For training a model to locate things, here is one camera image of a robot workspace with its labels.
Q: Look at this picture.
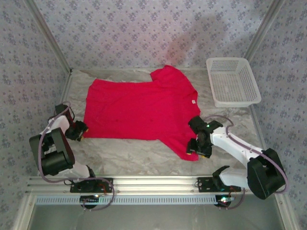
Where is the black right controller board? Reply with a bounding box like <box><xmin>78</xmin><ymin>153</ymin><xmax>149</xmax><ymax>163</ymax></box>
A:
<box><xmin>215</xmin><ymin>195</ymin><xmax>235</xmax><ymax>208</ymax></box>

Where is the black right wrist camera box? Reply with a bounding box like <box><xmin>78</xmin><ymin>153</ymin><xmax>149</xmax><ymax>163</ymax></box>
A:
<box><xmin>188</xmin><ymin>116</ymin><xmax>207</xmax><ymax>132</ymax></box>

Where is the aluminium mounting rail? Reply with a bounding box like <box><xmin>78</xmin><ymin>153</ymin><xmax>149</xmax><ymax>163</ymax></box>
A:
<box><xmin>25</xmin><ymin>175</ymin><xmax>288</xmax><ymax>194</ymax></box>

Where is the grey slotted cable duct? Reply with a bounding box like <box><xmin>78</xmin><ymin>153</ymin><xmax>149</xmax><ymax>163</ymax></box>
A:
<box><xmin>35</xmin><ymin>194</ymin><xmax>223</xmax><ymax>206</ymax></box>

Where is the white perforated plastic basket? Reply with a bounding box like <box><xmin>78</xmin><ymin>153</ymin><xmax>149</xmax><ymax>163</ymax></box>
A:
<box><xmin>206</xmin><ymin>57</ymin><xmax>262</xmax><ymax>108</ymax></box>

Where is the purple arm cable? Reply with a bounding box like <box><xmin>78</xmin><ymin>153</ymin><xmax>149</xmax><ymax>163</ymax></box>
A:
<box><xmin>205</xmin><ymin>115</ymin><xmax>290</xmax><ymax>211</ymax></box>
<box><xmin>37</xmin><ymin>102</ymin><xmax>116</xmax><ymax>212</ymax></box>

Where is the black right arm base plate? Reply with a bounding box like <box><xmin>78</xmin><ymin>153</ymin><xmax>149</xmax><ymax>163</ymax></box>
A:
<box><xmin>198</xmin><ymin>176</ymin><xmax>241</xmax><ymax>193</ymax></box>

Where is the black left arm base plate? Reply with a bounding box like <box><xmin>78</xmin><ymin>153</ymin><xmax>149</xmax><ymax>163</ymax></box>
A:
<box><xmin>70</xmin><ymin>177</ymin><xmax>114</xmax><ymax>193</ymax></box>

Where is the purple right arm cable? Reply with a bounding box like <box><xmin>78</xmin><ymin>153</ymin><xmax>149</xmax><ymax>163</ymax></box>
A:
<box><xmin>205</xmin><ymin>115</ymin><xmax>290</xmax><ymax>211</ymax></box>

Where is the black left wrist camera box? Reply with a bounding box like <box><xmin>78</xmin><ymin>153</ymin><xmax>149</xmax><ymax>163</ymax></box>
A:
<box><xmin>54</xmin><ymin>104</ymin><xmax>73</xmax><ymax>120</ymax></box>

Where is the black left controller board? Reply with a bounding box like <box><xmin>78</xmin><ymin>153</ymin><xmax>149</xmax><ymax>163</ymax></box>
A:
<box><xmin>80</xmin><ymin>195</ymin><xmax>100</xmax><ymax>208</ymax></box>

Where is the aluminium frame post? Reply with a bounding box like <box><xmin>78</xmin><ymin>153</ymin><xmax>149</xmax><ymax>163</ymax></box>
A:
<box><xmin>244</xmin><ymin>0</ymin><xmax>286</xmax><ymax>63</ymax></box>
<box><xmin>24</xmin><ymin>0</ymin><xmax>73</xmax><ymax>72</ymax></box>

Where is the red t-shirt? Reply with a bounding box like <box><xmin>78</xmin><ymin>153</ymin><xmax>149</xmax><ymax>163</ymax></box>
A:
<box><xmin>83</xmin><ymin>65</ymin><xmax>201</xmax><ymax>161</ymax></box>

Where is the black controller board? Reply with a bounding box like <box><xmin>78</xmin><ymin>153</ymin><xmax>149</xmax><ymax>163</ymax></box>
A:
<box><xmin>215</xmin><ymin>195</ymin><xmax>235</xmax><ymax>208</ymax></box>
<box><xmin>80</xmin><ymin>195</ymin><xmax>100</xmax><ymax>208</ymax></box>

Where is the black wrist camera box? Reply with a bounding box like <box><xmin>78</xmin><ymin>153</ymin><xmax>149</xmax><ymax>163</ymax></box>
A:
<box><xmin>188</xmin><ymin>116</ymin><xmax>207</xmax><ymax>132</ymax></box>
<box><xmin>54</xmin><ymin>104</ymin><xmax>73</xmax><ymax>120</ymax></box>

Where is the aluminium table side rail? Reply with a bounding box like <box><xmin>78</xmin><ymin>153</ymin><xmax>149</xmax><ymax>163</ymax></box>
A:
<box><xmin>35</xmin><ymin>68</ymin><xmax>74</xmax><ymax>178</ymax></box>
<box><xmin>249</xmin><ymin>105</ymin><xmax>274</xmax><ymax>175</ymax></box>

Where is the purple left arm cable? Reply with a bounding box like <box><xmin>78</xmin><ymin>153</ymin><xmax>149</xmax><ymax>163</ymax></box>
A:
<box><xmin>37</xmin><ymin>102</ymin><xmax>116</xmax><ymax>212</ymax></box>

